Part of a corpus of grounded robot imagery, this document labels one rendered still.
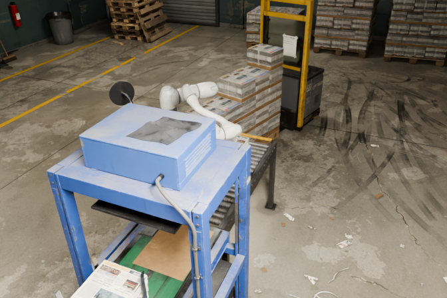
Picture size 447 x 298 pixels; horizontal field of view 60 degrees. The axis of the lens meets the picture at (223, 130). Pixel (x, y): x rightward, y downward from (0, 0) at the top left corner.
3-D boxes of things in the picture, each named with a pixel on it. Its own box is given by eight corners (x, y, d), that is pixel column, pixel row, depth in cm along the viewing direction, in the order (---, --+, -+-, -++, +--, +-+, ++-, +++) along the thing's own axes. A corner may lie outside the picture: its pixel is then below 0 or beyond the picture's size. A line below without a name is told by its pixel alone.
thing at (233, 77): (218, 78, 467) (218, 78, 467) (233, 72, 487) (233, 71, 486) (243, 85, 447) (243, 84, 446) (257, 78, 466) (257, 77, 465)
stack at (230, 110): (188, 171, 482) (183, 110, 442) (245, 135, 559) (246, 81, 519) (211, 183, 459) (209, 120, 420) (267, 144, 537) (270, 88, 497)
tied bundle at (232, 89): (217, 96, 479) (216, 78, 468) (231, 88, 499) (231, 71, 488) (241, 103, 458) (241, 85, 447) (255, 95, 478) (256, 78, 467)
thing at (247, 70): (233, 72, 487) (233, 71, 486) (246, 66, 506) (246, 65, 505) (257, 78, 466) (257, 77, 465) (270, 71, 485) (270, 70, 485)
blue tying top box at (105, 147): (132, 130, 251) (128, 102, 242) (217, 148, 230) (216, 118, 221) (85, 166, 215) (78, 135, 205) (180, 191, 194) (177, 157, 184)
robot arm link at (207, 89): (173, 89, 405) (193, 85, 413) (176, 104, 407) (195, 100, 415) (196, 82, 334) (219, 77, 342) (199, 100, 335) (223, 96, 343)
